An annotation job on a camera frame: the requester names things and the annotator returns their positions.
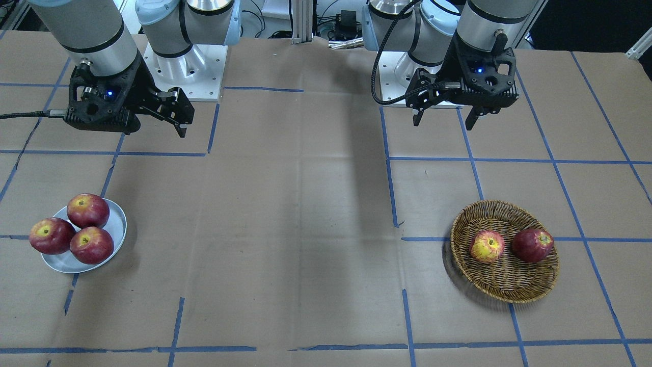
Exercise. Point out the black power adapter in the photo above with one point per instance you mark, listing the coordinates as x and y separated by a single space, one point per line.
346 25

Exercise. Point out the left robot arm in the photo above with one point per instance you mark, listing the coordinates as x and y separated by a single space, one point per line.
425 30

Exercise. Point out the red apple on plate front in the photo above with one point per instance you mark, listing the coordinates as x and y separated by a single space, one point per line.
92 245

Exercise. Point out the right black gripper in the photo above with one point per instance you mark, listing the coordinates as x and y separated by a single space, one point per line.
138 78

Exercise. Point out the aluminium frame post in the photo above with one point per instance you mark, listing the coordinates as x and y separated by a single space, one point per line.
302 21

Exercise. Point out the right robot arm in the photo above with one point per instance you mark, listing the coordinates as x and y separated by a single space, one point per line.
95 30

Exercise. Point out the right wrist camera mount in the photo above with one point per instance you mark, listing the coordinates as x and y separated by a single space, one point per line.
110 103

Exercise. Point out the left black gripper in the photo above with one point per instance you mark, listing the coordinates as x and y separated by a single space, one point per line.
451 70

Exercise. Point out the red apple on plate back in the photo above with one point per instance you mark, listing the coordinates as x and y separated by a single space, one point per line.
88 210

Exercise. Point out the yellow-red apple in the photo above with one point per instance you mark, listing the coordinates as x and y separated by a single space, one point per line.
487 246

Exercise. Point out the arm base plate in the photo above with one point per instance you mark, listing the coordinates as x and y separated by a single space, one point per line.
395 71
198 73

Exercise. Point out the dark red apple in basket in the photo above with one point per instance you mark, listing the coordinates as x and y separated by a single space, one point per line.
532 244

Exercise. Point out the red apple on plate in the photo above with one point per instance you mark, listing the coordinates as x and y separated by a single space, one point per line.
88 210
92 245
51 236

